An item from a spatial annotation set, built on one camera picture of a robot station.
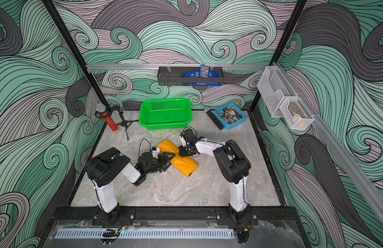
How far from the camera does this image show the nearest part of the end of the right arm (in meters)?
0.72

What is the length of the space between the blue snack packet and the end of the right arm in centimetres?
34

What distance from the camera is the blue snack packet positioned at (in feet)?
3.01

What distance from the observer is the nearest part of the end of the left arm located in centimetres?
74
